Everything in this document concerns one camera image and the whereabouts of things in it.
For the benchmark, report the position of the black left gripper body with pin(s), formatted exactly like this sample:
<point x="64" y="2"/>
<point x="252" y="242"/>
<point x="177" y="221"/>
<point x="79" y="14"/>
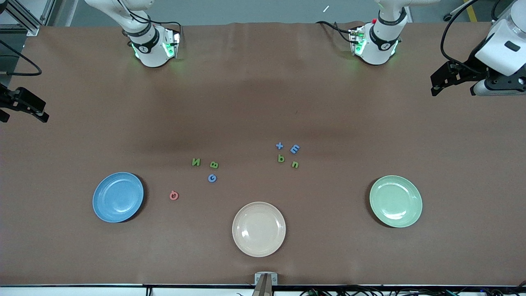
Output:
<point x="469" y="69"/>

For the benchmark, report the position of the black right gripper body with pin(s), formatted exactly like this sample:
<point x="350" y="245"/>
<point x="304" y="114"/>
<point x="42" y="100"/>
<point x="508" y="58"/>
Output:
<point x="9" y="100"/>

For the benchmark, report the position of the red letter Q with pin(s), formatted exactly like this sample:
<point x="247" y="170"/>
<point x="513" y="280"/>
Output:
<point x="171" y="195"/>

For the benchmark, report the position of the blue letter e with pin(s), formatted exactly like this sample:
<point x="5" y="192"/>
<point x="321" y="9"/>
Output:
<point x="294" y="149"/>

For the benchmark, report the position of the green letter p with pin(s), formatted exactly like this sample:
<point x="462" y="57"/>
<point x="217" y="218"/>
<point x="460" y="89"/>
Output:
<point x="281" y="158"/>

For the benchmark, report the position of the blue letter G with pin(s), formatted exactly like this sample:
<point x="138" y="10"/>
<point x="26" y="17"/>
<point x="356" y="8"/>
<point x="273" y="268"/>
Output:
<point x="209" y="178"/>

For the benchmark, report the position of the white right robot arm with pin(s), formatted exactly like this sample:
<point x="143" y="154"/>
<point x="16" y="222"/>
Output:
<point x="150" y="49"/>

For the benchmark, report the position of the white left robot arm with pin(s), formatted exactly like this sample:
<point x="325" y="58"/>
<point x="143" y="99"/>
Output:
<point x="380" y="41"/>

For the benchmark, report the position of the blue plate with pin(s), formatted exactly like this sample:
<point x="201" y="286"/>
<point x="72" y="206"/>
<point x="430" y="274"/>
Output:
<point x="118" y="197"/>

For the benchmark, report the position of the green plate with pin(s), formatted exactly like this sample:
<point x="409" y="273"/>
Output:
<point x="395" y="201"/>

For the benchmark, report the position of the beige plate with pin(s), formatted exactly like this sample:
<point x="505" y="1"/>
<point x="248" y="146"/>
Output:
<point x="259" y="229"/>

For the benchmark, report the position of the white wheeled stand leg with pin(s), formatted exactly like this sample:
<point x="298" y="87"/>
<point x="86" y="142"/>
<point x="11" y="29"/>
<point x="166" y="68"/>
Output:
<point x="458" y="10"/>

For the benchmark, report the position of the brown table cover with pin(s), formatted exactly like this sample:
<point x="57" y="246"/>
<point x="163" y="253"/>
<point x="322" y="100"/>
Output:
<point x="263" y="82"/>

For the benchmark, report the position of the aluminium frame profile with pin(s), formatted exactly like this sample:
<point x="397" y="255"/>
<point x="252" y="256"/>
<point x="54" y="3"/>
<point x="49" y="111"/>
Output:
<point x="28" y="18"/>

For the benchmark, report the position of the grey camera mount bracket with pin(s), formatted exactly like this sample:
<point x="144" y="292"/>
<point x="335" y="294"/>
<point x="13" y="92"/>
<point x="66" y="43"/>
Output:
<point x="266" y="283"/>

